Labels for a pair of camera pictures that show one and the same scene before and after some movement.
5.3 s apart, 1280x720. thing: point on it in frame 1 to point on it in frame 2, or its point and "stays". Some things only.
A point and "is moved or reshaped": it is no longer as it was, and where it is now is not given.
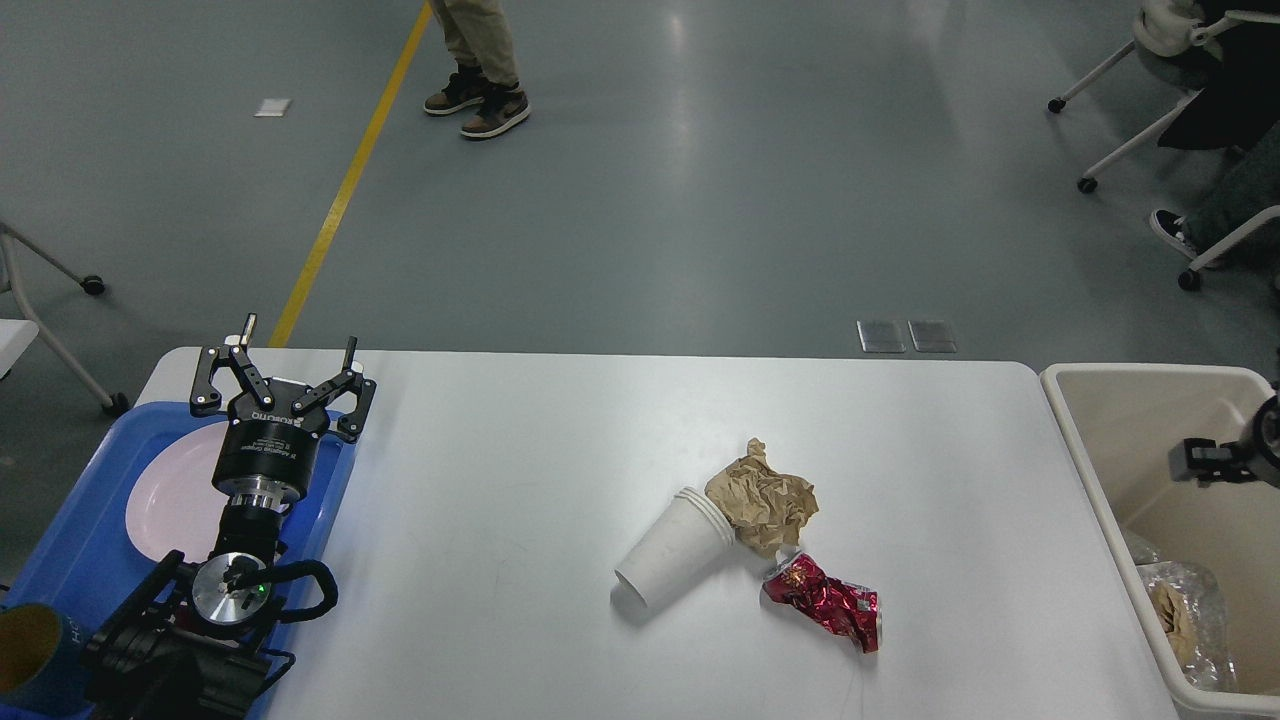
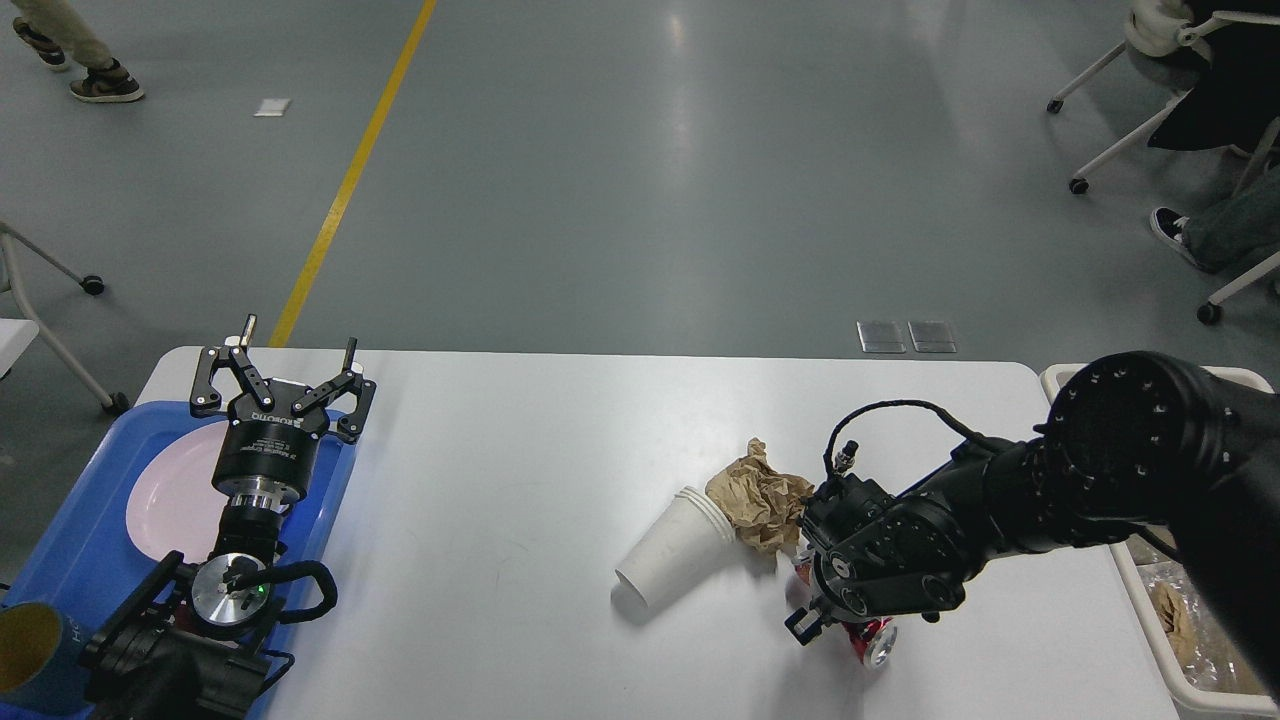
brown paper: (1173, 614) stays
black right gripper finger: (1201, 460) to (804, 625)
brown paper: (765, 507) stays
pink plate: (176, 507) stays
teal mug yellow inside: (42, 655) stays
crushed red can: (797, 583) is moved or reshaped
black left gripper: (275, 446) stays
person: (477, 36) to (53, 31)
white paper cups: (688, 535) stays
